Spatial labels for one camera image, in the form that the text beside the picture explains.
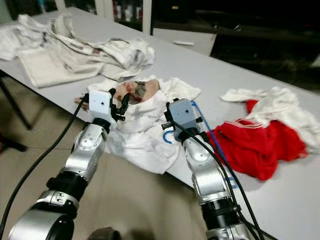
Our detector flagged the white printed sweatshirt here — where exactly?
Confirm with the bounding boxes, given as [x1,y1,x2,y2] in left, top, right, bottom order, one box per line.
[74,74,202,176]

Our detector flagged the white drawer front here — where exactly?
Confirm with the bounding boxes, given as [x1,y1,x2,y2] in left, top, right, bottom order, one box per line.
[152,27,219,56]

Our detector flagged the white glass-door cabinet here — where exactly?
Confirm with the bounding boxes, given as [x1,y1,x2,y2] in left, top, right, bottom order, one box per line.
[52,0,154,35]

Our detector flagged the red white-striped garment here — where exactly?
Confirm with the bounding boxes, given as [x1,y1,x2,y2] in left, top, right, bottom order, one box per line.
[209,98,309,182]

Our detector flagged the white crumpled shirt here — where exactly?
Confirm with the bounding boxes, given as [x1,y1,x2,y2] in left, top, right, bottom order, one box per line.
[219,85,320,154]

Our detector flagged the dark robot foot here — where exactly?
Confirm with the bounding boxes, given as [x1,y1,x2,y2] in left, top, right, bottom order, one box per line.
[89,227,124,240]

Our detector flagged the white hooded jacket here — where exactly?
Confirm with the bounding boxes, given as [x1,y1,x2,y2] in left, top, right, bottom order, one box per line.
[0,13,54,62]

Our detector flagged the dark television stand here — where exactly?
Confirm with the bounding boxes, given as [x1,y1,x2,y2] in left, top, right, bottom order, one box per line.
[152,0,320,94]

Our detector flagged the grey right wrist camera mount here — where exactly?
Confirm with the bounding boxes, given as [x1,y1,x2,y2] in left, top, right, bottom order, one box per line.
[167,98,196,132]

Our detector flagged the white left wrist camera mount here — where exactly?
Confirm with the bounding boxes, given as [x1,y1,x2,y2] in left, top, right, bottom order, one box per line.
[88,89,114,124]

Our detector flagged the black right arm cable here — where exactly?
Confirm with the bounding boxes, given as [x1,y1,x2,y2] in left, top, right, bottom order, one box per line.
[172,119,266,240]

